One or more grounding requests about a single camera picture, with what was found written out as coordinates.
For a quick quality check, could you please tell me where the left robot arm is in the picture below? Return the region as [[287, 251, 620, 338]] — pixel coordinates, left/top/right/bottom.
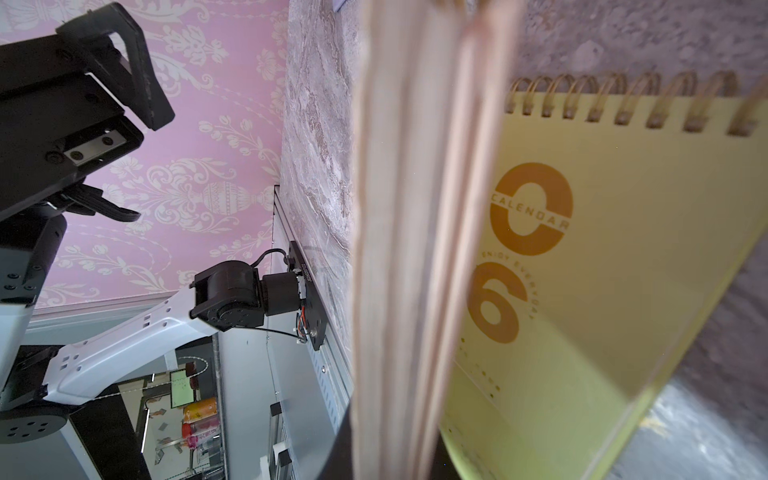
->
[[1, 3, 303, 444]]

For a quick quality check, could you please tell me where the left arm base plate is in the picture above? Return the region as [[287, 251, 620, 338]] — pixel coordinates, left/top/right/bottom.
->
[[289, 240, 330, 351]]

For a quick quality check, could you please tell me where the aluminium mounting rail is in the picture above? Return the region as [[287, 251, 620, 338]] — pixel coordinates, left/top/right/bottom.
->
[[263, 185, 355, 480]]

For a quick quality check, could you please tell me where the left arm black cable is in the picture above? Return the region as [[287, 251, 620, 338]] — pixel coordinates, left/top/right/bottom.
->
[[248, 247, 292, 271]]

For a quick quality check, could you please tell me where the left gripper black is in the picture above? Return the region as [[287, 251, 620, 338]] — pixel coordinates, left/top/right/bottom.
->
[[1, 2, 175, 223]]

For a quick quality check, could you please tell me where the pink calendar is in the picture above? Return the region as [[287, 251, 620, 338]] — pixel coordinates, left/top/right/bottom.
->
[[348, 1, 526, 479]]

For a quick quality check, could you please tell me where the green calendar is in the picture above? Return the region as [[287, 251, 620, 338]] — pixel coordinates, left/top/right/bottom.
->
[[440, 71, 767, 479]]

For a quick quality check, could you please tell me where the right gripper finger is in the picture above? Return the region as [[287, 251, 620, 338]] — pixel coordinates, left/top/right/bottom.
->
[[316, 404, 354, 480]]

